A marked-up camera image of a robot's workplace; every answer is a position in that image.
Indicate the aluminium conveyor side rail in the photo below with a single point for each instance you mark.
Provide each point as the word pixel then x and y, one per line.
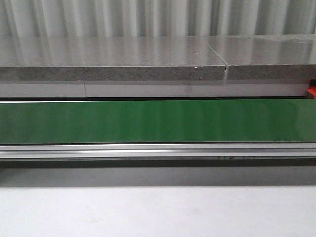
pixel 158 151

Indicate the grey stone slab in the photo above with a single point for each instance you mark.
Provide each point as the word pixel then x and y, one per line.
pixel 212 58

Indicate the white curtain backdrop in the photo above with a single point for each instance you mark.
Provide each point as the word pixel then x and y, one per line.
pixel 134 18

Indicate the green conveyor belt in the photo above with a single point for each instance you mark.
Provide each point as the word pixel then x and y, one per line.
pixel 160 121

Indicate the red plastic part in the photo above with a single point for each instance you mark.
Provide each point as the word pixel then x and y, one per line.
pixel 311 90

